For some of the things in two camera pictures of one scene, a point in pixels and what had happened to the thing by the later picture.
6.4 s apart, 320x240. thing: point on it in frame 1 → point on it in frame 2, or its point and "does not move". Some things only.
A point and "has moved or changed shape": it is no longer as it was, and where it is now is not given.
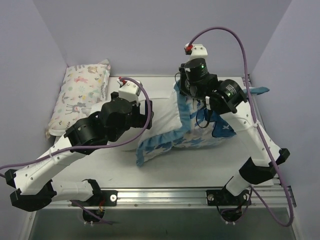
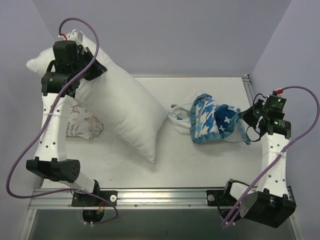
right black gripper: x=185 y=83 → x=250 y=116
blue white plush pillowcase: x=199 y=124 has moved or changed shape
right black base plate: x=224 y=197 does not move
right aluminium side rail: x=249 y=82 does not move
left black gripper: x=148 y=114 → x=95 y=67
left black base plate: x=101 y=198 does not move
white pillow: x=167 y=122 → x=126 y=112
